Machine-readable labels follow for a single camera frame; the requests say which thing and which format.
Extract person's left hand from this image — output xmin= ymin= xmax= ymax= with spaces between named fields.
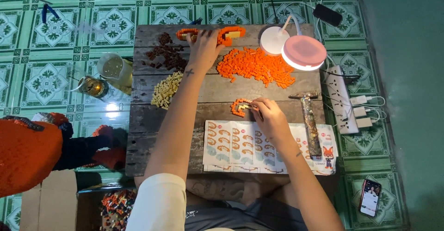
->
xmin=185 ymin=29 xmax=226 ymax=71

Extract person's right hand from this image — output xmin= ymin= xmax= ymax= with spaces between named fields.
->
xmin=251 ymin=97 xmax=295 ymax=143

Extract large orange brick assembly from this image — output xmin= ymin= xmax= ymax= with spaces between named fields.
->
xmin=176 ymin=26 xmax=246 ymax=47

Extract small orange brick assembly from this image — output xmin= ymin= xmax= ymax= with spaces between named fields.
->
xmin=230 ymin=98 xmax=259 ymax=118

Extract pile of brown bricks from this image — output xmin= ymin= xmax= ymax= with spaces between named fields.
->
xmin=142 ymin=32 xmax=188 ymax=71

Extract printed brick instruction sheet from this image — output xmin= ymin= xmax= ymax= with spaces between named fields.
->
xmin=202 ymin=120 xmax=339 ymax=176

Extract pile of cream bricks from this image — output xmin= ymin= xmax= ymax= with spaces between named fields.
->
xmin=151 ymin=71 xmax=184 ymax=110

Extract pile of orange bricks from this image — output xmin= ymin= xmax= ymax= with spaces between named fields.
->
xmin=216 ymin=47 xmax=296 ymax=89

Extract white power strip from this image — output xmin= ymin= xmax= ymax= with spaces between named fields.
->
xmin=324 ymin=65 xmax=360 ymax=135

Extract white desk lamp pink head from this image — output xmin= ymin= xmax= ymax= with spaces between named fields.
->
xmin=259 ymin=14 xmax=327 ymax=71

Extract person's tattooed leg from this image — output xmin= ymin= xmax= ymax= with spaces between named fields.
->
xmin=185 ymin=173 xmax=293 ymax=208

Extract clear plastic jug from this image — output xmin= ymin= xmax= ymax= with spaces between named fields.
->
xmin=96 ymin=53 xmax=133 ymax=88

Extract person's dark shorts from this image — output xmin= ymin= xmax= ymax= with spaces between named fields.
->
xmin=184 ymin=198 xmax=310 ymax=231

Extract glass with amber drink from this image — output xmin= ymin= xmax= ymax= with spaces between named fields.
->
xmin=78 ymin=75 xmax=109 ymax=99

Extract black power adapter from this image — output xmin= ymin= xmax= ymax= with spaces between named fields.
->
xmin=312 ymin=3 xmax=343 ymax=28

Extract smartphone with red case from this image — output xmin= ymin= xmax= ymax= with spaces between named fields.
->
xmin=358 ymin=179 xmax=383 ymax=218

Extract person's white shirt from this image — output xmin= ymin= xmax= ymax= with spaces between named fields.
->
xmin=125 ymin=173 xmax=188 ymax=231

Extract heap of mixed bricks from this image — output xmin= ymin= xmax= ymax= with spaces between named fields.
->
xmin=99 ymin=189 xmax=138 ymax=231

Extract large orange brick figure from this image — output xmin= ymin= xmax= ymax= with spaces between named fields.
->
xmin=0 ymin=112 xmax=127 ymax=199

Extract cardboard box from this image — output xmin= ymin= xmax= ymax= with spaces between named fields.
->
xmin=19 ymin=169 xmax=136 ymax=231

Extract hammer with patterned handle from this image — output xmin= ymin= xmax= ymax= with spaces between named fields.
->
xmin=288 ymin=91 xmax=323 ymax=157

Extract black cable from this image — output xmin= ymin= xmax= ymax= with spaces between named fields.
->
xmin=266 ymin=0 xmax=279 ymax=24

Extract white charger cables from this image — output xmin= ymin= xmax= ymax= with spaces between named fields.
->
xmin=366 ymin=95 xmax=388 ymax=125

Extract blue handled pliers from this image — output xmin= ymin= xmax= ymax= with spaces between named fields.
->
xmin=41 ymin=3 xmax=60 ymax=24

